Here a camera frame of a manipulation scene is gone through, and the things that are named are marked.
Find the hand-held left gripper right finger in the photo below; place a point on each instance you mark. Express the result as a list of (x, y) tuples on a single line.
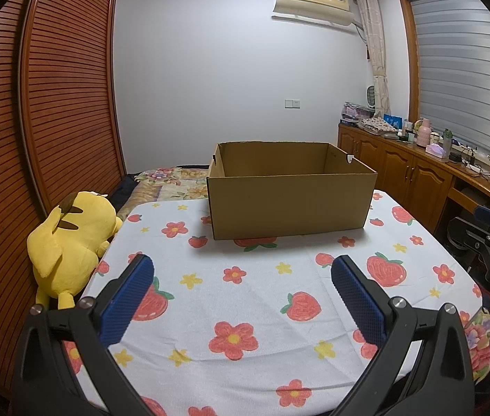
[(360, 303)]

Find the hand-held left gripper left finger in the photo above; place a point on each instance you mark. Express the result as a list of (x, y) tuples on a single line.
[(126, 303)]

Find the brown cardboard box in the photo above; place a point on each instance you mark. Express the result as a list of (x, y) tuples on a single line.
[(288, 203)]

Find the black chair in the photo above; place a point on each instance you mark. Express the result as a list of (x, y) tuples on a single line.
[(455, 234)]

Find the white power strip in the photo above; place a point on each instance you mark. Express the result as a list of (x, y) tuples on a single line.
[(478, 167)]

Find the yellow plush toy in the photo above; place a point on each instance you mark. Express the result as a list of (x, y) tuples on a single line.
[(71, 247)]

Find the pink tissue box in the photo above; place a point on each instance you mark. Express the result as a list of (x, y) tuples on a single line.
[(437, 151)]

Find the green water bottle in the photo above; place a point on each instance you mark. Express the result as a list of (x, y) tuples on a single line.
[(448, 141)]

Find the pink thermos jug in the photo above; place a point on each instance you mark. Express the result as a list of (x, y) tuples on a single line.
[(424, 134)]

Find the dark blue bedsheet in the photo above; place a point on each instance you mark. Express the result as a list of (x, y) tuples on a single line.
[(123, 193)]

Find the wooden cabinet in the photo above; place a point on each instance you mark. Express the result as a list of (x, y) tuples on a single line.
[(392, 164)]

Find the strawberry flower print cloth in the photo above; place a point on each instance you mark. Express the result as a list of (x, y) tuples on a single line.
[(249, 294)]

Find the floral quilt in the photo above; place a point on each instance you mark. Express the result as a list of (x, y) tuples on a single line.
[(171, 182)]

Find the blue box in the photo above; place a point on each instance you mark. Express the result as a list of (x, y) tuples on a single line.
[(393, 120)]

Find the folded patterned cloth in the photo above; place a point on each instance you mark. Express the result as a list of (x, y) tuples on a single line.
[(379, 125)]

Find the grey window blind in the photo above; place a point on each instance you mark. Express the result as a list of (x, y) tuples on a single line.
[(466, 73)]

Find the lilac storage bag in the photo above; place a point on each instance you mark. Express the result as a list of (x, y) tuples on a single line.
[(356, 112)]

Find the small white fan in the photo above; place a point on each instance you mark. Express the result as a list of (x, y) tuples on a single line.
[(371, 95)]

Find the cream patterned curtain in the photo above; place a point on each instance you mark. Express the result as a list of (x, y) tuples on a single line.
[(375, 43)]

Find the wooden louvered wardrobe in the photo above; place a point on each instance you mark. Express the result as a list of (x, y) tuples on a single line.
[(54, 95)]

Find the white wall switch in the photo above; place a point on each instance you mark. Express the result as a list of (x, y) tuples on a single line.
[(292, 103)]

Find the wall air conditioner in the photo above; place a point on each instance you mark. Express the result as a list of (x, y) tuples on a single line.
[(310, 2)]

